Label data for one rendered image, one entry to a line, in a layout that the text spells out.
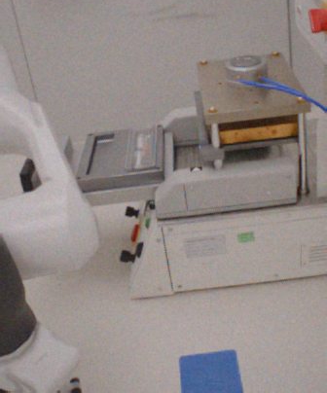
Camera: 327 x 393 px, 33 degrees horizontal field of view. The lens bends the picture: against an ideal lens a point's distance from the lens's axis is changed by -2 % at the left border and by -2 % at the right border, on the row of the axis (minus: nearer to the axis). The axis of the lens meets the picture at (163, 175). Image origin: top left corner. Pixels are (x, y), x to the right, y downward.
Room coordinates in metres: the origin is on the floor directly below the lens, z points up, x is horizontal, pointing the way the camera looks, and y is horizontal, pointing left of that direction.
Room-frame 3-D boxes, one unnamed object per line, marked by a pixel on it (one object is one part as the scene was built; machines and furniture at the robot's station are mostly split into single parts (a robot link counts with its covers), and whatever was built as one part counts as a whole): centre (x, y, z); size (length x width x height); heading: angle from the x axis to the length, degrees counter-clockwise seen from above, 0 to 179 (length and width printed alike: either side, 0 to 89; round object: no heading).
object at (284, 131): (0.97, -0.18, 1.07); 0.22 x 0.17 x 0.10; 175
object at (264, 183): (0.85, -0.10, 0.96); 0.26 x 0.05 x 0.07; 85
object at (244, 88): (0.96, -0.21, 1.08); 0.31 x 0.24 x 0.13; 175
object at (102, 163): (1.00, 0.07, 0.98); 0.20 x 0.17 x 0.03; 175
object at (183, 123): (1.12, -0.13, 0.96); 0.25 x 0.05 x 0.07; 85
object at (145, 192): (1.00, 0.12, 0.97); 0.30 x 0.22 x 0.08; 85
